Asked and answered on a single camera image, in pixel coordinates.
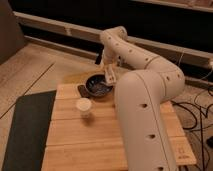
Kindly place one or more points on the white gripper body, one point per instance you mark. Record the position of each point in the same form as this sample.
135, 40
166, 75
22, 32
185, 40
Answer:
110, 76

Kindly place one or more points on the dark ceramic bowl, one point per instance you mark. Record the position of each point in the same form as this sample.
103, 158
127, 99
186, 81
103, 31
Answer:
96, 86

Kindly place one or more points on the black floor mat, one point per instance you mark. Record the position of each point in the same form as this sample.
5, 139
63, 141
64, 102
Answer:
28, 133

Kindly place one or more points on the black table leg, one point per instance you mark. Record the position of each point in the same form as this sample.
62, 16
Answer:
99, 57

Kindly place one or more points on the wooden board table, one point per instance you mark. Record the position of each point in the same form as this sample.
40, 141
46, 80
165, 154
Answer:
95, 143

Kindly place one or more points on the white cup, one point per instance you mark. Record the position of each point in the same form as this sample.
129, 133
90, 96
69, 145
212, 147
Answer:
84, 107

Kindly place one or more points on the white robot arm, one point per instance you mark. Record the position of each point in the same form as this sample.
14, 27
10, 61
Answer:
143, 80

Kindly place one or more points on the dark coaster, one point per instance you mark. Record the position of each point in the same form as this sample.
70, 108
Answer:
82, 91

